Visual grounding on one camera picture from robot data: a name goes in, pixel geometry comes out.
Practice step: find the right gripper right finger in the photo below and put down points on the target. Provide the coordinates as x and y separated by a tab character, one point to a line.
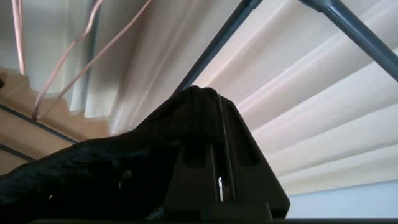
248	180

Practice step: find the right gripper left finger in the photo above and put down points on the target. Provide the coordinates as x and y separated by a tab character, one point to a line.
192	186

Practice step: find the black shorts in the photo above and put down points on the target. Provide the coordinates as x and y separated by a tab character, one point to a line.
93	174

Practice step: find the pink clothes hanger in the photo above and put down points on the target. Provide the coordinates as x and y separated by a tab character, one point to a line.
19	37
66	56

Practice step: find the black clothes rack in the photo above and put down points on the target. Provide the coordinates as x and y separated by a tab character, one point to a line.
357	31

